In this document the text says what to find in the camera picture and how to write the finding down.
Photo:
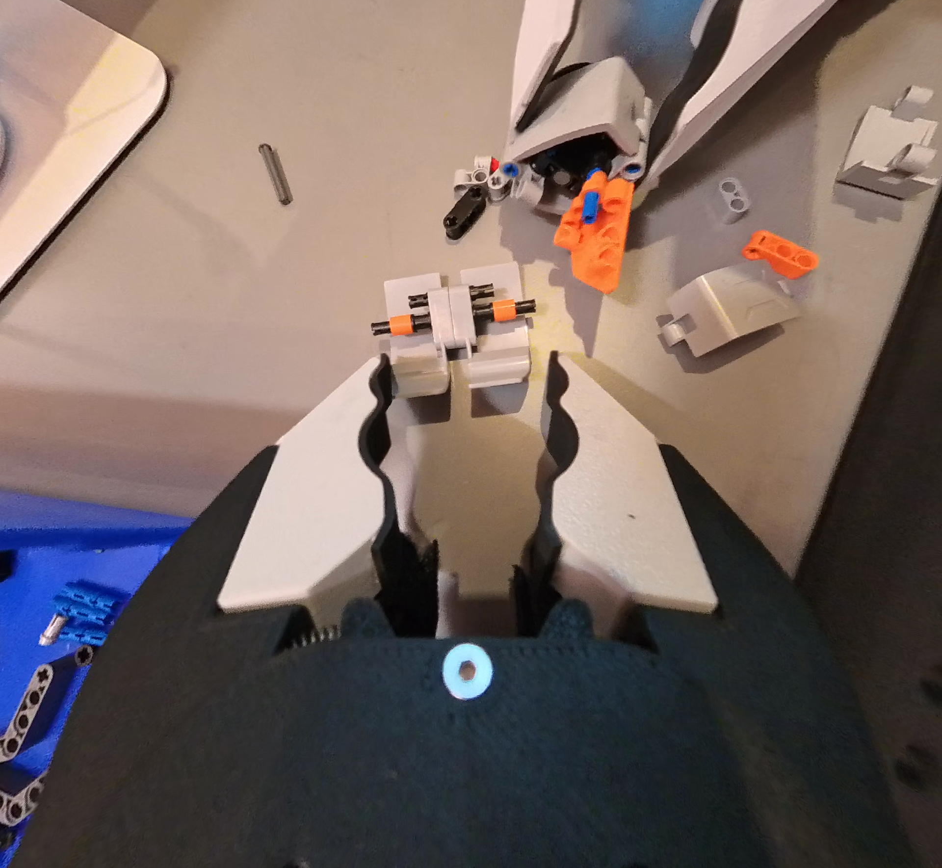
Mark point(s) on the black small toy connector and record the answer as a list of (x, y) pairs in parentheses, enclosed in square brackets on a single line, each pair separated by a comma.
[(465, 214)]

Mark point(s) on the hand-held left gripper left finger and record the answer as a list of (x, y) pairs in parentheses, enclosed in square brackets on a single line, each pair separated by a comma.
[(309, 515)]

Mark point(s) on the blue parts tray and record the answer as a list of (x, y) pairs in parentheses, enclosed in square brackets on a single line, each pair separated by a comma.
[(81, 551)]

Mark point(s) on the pile of small brick parts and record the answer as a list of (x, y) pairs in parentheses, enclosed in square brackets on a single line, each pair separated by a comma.
[(81, 614)]

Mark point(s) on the white rounded board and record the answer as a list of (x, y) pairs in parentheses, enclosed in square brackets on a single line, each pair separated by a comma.
[(66, 110)]

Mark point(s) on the grey hinged toy panel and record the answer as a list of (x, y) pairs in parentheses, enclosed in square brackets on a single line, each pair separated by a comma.
[(883, 147)]

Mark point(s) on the grey orange toy brick assembly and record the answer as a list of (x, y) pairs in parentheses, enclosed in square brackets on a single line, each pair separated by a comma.
[(596, 102)]

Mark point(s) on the orange toy beam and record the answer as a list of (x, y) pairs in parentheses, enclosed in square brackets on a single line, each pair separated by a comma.
[(781, 253)]

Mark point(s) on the grey red connector cluster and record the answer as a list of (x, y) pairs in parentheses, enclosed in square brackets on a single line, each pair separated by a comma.
[(482, 177)]

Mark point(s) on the dark grey toy axle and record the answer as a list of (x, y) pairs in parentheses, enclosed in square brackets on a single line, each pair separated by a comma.
[(276, 174)]

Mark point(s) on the small grey two-hole beam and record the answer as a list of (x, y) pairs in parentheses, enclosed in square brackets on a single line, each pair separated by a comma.
[(734, 200)]

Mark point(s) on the grey winged toy brick assembly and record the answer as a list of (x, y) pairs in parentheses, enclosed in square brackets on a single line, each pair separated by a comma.
[(452, 316)]

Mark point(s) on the grey curved toy panel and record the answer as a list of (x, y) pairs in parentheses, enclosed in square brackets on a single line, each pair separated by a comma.
[(736, 305)]

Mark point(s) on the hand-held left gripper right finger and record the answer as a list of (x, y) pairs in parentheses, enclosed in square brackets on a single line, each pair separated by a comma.
[(625, 515)]

